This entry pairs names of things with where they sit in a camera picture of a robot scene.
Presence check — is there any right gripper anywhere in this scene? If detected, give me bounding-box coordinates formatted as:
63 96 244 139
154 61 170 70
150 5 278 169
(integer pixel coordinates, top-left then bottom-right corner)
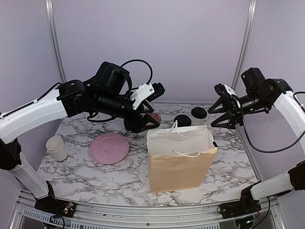
208 91 270 129

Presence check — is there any brown paper bag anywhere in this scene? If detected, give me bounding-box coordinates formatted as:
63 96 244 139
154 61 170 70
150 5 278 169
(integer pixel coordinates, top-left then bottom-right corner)
146 122 218 193

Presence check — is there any white paper coffee cup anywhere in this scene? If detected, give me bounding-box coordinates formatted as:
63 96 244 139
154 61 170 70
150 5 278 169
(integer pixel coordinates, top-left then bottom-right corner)
191 116 205 126

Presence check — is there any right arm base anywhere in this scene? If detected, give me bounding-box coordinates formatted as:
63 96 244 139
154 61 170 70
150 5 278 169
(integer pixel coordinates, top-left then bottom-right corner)
216 185 262 219

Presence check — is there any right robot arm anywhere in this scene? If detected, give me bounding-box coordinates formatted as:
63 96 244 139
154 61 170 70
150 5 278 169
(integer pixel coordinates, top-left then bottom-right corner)
207 64 305 211

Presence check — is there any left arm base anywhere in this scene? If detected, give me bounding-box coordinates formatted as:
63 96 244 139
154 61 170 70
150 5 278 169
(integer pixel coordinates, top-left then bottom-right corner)
35 181 76 218

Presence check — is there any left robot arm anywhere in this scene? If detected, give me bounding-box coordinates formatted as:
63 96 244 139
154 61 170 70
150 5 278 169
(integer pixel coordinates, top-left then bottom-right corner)
0 62 165 212

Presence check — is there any red patterned bowl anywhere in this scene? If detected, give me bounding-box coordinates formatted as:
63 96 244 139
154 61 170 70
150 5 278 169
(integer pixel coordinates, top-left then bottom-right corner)
149 113 161 123

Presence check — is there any black cup holding straws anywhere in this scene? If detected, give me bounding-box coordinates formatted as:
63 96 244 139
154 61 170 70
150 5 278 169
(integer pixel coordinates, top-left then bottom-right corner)
126 130 134 135

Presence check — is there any pink plate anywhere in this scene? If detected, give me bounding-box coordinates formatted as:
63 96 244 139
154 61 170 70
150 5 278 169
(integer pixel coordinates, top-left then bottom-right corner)
89 133 129 165

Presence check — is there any stack of white paper cups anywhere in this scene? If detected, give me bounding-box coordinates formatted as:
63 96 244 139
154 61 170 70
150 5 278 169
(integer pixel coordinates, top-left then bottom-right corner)
46 135 69 165

